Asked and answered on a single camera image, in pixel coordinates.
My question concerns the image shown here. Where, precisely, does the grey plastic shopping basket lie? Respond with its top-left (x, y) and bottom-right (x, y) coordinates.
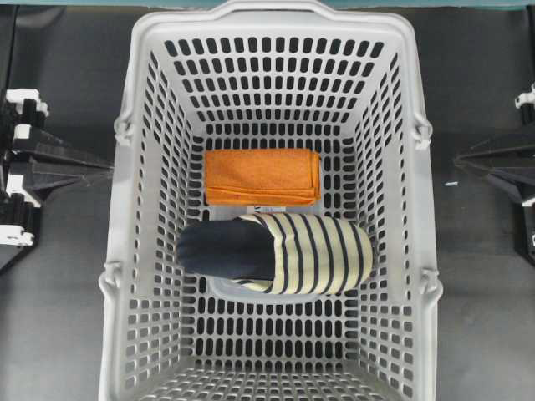
top-left (99, 1), bottom-right (443, 400)

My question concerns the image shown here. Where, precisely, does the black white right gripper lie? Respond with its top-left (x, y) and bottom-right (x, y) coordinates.
top-left (454, 84), bottom-right (534, 265)

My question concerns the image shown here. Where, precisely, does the striped cream navy slipper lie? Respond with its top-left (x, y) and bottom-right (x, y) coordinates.
top-left (177, 212), bottom-right (374, 295)

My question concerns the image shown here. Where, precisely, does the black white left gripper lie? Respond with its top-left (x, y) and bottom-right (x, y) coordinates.
top-left (1, 88), bottom-right (113, 270)

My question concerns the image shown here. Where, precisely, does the folded orange cloth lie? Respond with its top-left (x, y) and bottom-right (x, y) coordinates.
top-left (204, 149), bottom-right (321, 206)

